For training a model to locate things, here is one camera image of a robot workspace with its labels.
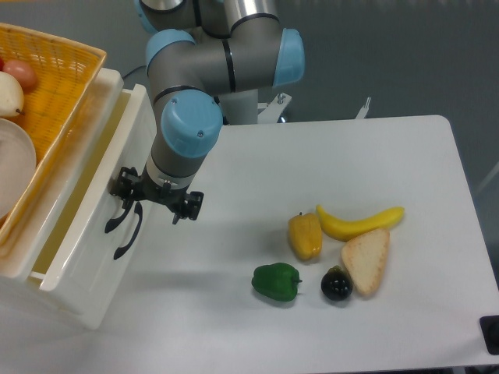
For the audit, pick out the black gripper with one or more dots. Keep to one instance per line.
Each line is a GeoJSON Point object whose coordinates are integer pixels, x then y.
{"type": "Point", "coordinates": [129, 186]}

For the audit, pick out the black top drawer handle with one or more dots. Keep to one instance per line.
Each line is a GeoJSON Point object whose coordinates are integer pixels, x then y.
{"type": "Point", "coordinates": [114, 222]}

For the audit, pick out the black drawer handle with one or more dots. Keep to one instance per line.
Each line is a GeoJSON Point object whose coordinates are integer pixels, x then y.
{"type": "Point", "coordinates": [123, 249]}
{"type": "Point", "coordinates": [114, 222]}

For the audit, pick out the white drawer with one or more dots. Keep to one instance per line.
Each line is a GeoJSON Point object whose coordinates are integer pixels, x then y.
{"type": "Point", "coordinates": [125, 142]}
{"type": "Point", "coordinates": [91, 277]}

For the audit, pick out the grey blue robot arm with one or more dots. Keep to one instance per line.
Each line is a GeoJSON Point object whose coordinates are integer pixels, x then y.
{"type": "Point", "coordinates": [198, 51]}

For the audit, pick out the white drawer cabinet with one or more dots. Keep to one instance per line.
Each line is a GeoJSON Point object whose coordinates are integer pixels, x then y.
{"type": "Point", "coordinates": [23, 247]}

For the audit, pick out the yellow wicker basket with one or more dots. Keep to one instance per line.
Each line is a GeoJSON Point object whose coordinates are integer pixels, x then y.
{"type": "Point", "coordinates": [65, 69]}

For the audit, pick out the white plate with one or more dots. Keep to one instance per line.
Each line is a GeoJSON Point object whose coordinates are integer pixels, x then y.
{"type": "Point", "coordinates": [18, 164]}

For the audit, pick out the green bell pepper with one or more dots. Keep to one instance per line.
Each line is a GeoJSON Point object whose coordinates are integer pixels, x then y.
{"type": "Point", "coordinates": [277, 281]}

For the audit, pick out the yellow bell pepper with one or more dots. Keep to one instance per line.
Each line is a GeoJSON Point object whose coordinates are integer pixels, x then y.
{"type": "Point", "coordinates": [305, 236]}

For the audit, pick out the white pear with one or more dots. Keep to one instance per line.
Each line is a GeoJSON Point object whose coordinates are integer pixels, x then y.
{"type": "Point", "coordinates": [11, 96]}

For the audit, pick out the yellow banana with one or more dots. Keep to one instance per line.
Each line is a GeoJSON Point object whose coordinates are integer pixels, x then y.
{"type": "Point", "coordinates": [344, 231]}

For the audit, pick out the dark eggplant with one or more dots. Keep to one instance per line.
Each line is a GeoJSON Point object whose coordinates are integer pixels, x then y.
{"type": "Point", "coordinates": [336, 284]}

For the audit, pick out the bread slice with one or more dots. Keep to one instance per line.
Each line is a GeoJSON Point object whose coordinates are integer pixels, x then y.
{"type": "Point", "coordinates": [365, 259]}

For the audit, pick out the black object at table edge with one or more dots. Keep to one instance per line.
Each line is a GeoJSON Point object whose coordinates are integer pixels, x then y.
{"type": "Point", "coordinates": [490, 330]}

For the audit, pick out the black bottom drawer handle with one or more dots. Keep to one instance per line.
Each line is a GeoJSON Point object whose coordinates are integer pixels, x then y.
{"type": "Point", "coordinates": [123, 249]}

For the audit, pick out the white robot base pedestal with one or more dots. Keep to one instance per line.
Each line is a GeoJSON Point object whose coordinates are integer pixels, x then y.
{"type": "Point", "coordinates": [240, 108]}

